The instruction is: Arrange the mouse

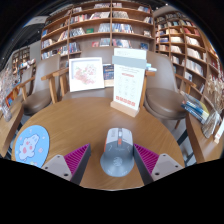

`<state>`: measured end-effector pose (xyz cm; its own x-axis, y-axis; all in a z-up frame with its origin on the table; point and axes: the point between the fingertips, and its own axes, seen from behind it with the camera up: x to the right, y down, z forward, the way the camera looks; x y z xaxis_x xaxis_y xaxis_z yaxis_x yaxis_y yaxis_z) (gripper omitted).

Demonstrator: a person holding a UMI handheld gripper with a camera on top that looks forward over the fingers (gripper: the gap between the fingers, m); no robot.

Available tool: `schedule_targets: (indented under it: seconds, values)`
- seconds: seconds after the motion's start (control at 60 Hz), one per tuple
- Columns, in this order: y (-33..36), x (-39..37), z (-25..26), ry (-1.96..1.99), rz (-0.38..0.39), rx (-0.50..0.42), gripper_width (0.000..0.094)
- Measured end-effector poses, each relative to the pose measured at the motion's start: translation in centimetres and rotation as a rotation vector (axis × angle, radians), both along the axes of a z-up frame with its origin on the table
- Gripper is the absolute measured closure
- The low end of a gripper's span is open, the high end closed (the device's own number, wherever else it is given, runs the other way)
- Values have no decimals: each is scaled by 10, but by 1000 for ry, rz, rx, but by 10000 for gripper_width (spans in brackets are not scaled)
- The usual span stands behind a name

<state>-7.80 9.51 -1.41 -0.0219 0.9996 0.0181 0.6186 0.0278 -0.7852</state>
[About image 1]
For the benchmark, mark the curved wooden bookshelf with books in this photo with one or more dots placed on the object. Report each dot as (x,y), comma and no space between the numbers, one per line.
(186,46)

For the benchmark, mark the stack of blue books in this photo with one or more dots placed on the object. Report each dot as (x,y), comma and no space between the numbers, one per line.
(195,108)

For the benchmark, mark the white framed floral picture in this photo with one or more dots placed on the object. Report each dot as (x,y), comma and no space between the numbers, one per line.
(86,74)

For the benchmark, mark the wide wooden bookshelf with books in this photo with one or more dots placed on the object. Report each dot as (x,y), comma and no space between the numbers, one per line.
(96,30)

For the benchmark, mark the round wooden side table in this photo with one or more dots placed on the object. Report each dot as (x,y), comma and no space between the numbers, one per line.
(10,130)
(203,146)

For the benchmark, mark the brown padded wooden armchair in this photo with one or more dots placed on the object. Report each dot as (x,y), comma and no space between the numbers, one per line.
(40,96)
(163,100)
(93,51)

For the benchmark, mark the dark blue book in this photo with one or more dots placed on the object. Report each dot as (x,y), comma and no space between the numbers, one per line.
(108,73)

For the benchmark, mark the grey computer mouse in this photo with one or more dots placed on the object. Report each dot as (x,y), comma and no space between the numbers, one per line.
(117,156)

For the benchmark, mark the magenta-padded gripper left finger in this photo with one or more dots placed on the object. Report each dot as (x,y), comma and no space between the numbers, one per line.
(77,160)

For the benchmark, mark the white hanging ceiling banner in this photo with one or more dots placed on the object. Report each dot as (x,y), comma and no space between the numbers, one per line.
(36,20)

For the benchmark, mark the small distant wooden bookshelf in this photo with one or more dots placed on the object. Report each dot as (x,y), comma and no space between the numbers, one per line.
(20,60)

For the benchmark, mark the small white table sign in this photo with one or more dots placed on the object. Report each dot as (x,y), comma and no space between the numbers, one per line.
(220,131)

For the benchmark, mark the teal books on armrest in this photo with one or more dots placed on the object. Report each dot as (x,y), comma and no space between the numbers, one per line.
(150,68)

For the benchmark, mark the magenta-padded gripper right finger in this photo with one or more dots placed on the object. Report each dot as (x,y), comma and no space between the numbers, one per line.
(148,160)

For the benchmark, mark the white sign on wooden base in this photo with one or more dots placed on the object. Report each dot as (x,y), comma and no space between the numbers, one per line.
(128,86)

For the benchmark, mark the glass vase with dried flowers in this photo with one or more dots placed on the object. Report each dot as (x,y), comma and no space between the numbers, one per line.
(210,125)

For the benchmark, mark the round blue mouse pad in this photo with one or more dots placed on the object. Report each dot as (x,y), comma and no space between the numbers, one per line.
(31,146)

